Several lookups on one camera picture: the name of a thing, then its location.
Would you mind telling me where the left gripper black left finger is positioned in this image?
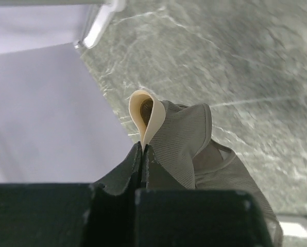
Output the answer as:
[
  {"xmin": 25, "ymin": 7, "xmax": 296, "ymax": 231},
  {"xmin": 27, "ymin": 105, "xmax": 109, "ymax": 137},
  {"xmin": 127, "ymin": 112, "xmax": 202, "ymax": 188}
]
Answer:
[{"xmin": 0, "ymin": 143, "xmax": 142, "ymax": 246}]

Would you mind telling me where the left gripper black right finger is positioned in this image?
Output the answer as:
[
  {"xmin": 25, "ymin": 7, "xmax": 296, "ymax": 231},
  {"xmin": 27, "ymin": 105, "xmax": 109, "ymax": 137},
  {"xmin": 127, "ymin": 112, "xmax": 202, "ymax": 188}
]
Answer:
[{"xmin": 134, "ymin": 145, "xmax": 273, "ymax": 246}]

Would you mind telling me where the taupe beige underwear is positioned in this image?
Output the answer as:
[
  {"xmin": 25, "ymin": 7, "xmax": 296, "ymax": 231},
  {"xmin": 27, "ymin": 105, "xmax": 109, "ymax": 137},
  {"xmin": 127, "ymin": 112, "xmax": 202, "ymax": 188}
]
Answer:
[{"xmin": 129, "ymin": 90, "xmax": 283, "ymax": 246}]

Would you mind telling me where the grey white garment rack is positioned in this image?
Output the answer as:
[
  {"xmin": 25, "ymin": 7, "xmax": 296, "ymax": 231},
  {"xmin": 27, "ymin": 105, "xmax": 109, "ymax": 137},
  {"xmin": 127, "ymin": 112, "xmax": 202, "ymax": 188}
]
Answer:
[{"xmin": 74, "ymin": 1, "xmax": 127, "ymax": 49}]

